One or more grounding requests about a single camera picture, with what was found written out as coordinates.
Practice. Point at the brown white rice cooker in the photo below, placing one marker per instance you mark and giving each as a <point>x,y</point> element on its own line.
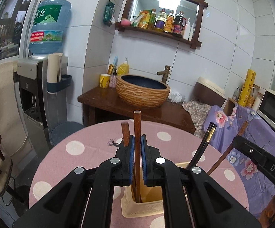
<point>209,93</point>

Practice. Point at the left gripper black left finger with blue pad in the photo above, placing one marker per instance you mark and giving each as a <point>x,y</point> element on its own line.
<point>83,198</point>

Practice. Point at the woven brown basin sink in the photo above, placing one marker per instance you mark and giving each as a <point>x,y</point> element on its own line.
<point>141,91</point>

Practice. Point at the wooden framed mirror shelf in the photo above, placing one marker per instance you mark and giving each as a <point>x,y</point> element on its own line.
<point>157,17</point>

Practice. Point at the yellow roll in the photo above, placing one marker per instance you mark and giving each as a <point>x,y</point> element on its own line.
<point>247,87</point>

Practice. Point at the green hanging packet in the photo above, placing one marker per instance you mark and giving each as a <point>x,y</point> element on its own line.
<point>108,18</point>

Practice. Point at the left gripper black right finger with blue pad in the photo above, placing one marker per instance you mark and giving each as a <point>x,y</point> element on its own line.
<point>191,198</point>

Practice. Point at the small pink floral bottle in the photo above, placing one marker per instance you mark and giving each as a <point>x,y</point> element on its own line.
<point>113,79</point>

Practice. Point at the purple floral cloth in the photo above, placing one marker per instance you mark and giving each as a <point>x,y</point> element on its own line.
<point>260,190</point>

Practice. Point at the dark wooden sink counter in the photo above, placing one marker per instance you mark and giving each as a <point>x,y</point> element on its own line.
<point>101,105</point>

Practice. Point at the yellow soap bottle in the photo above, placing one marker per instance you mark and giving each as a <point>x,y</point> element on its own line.
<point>123,68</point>

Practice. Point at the yellow mug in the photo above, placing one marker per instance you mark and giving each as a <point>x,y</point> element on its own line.
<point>104,80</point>

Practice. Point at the brown wooden chopstick in holder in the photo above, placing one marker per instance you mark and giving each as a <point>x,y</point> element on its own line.
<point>125,133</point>

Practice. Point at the cream plastic utensil holder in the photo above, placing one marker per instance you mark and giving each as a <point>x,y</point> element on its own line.
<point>152,201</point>

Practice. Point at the curved brown wooden chopstick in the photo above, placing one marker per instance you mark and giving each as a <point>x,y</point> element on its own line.
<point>228,150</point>

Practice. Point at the brass faucet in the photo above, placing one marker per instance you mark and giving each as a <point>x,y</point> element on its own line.
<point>164,73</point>

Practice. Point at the blue water jug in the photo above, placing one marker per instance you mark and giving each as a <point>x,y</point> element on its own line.
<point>48,27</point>

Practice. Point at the dark soy sauce bottle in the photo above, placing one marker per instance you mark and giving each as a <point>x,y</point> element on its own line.
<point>178,25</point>

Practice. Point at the pink polka dot tablecloth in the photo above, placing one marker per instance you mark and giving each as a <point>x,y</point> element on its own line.
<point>92,145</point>

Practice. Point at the grey water dispenser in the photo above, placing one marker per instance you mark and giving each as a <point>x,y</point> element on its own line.
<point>43,102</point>

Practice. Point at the person's right hand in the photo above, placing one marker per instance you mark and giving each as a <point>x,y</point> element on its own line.
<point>267,216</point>

